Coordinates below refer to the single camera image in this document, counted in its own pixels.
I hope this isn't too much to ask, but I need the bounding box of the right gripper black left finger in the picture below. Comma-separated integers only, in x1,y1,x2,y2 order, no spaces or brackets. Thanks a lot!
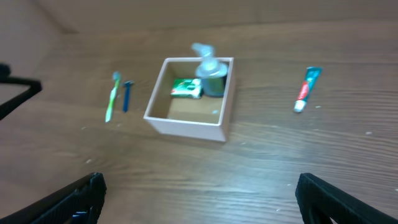
1,172,106,224

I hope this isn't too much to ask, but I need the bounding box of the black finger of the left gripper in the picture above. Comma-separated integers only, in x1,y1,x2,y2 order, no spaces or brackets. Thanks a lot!
1,63,42,119

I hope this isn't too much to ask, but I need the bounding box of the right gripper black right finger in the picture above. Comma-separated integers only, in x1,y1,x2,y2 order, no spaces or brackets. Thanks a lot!
295,173,397,224

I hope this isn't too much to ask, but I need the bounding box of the green soap bar packet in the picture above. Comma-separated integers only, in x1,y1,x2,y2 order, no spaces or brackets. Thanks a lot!
170,78,203,99

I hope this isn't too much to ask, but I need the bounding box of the clear soap pump bottle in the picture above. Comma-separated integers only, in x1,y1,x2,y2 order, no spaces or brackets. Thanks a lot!
192,43,228,97

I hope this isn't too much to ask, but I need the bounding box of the green toothbrush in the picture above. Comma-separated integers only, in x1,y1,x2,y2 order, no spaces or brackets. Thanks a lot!
105,72,121,123

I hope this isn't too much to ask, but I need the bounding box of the blue disposable razor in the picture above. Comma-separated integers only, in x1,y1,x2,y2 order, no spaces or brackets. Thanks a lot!
123,80,135,113

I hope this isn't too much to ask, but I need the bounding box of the pink open box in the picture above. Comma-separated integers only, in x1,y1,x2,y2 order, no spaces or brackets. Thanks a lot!
144,57,236,142

